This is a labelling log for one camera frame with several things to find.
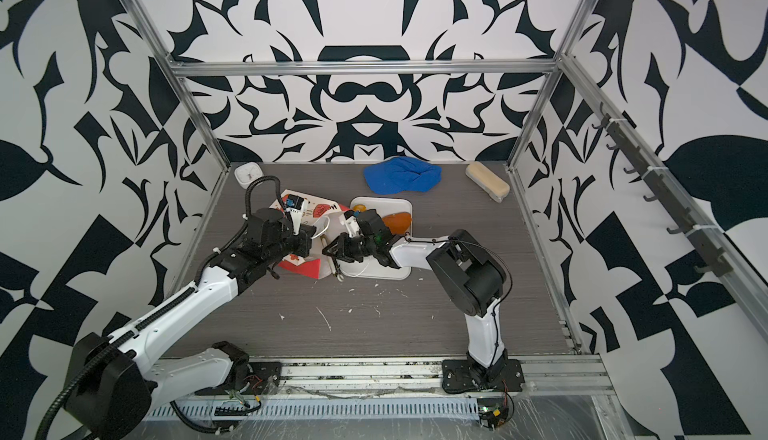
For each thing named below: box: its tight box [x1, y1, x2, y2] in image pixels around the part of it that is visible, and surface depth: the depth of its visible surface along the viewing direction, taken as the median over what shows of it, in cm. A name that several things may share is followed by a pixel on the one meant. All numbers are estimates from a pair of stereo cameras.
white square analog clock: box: [234, 162, 264, 189], surface depth 114 cm
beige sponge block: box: [465, 161, 510, 203], surface depth 114 cm
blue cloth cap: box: [364, 157, 442, 195], surface depth 114 cm
